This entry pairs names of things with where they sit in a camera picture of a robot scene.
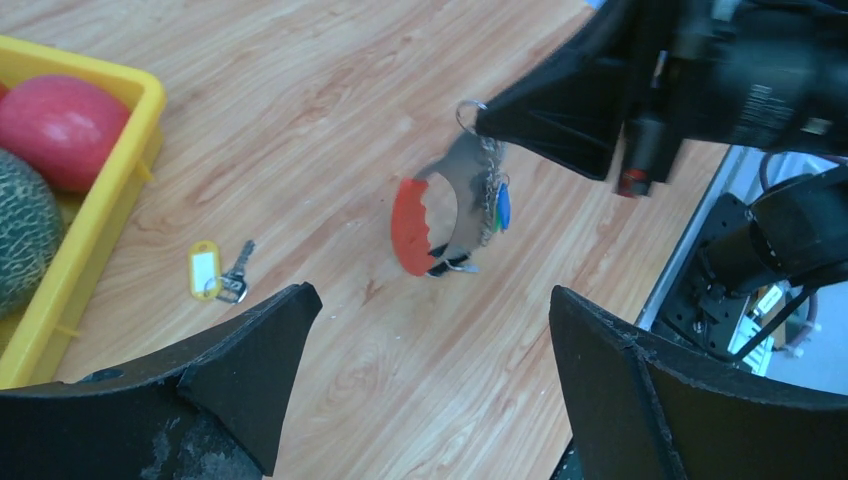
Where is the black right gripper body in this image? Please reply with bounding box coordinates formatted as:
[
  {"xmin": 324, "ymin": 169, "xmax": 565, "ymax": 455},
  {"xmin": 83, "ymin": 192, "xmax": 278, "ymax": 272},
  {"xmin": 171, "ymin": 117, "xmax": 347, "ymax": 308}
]
[{"xmin": 616, "ymin": 1, "xmax": 739, "ymax": 198}]

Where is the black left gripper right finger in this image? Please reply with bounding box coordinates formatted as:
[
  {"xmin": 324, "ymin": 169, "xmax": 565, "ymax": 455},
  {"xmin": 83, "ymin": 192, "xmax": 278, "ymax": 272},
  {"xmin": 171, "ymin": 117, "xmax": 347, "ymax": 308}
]
[{"xmin": 549, "ymin": 286, "xmax": 847, "ymax": 479}]

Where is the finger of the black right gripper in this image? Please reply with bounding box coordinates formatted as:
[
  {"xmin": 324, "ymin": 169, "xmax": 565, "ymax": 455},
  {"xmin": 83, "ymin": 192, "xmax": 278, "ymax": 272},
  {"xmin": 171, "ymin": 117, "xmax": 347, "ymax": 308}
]
[
  {"xmin": 483, "ymin": 1, "xmax": 663, "ymax": 126},
  {"xmin": 475, "ymin": 99, "xmax": 626, "ymax": 181}
]

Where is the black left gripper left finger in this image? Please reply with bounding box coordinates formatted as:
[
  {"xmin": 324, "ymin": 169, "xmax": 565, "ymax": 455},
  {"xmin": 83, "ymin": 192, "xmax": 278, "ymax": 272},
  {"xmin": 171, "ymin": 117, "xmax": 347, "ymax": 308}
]
[{"xmin": 1, "ymin": 283, "xmax": 322, "ymax": 479}]

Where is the blue key tag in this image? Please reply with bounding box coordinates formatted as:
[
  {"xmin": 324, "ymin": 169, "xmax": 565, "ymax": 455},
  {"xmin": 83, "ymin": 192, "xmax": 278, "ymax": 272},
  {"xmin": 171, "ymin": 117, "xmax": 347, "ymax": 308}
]
[{"xmin": 495, "ymin": 182, "xmax": 512, "ymax": 232}]

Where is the small silver key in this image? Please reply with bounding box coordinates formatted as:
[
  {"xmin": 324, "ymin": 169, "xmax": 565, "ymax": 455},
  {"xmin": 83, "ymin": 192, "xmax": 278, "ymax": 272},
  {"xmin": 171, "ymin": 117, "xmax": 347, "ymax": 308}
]
[{"xmin": 216, "ymin": 240, "xmax": 256, "ymax": 305}]

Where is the black key fob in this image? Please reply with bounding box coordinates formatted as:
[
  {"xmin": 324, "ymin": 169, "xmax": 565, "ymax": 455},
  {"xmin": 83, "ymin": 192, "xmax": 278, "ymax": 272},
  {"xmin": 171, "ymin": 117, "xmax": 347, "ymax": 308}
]
[{"xmin": 425, "ymin": 243, "xmax": 480, "ymax": 278}]

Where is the yellow key tag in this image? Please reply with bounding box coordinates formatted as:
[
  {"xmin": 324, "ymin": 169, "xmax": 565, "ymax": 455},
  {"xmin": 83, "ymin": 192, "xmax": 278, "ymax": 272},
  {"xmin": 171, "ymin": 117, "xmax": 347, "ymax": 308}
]
[{"xmin": 187, "ymin": 240, "xmax": 221, "ymax": 301}]

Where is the yellow plastic tray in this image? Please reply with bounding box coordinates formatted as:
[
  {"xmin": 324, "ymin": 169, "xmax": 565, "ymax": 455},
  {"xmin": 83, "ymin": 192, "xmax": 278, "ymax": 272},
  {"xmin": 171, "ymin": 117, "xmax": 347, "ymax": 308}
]
[{"xmin": 1, "ymin": 36, "xmax": 167, "ymax": 389}]

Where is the green netted melon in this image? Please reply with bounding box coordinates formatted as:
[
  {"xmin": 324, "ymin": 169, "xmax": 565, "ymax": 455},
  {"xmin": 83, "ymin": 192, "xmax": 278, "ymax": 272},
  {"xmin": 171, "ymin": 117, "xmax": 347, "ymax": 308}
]
[{"xmin": 1, "ymin": 149, "xmax": 65, "ymax": 317}]

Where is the pink red apple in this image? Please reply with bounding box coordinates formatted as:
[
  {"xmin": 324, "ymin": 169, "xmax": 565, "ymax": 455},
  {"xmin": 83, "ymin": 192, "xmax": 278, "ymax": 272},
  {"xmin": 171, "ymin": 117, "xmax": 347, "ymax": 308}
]
[{"xmin": 1, "ymin": 74, "xmax": 131, "ymax": 193}]

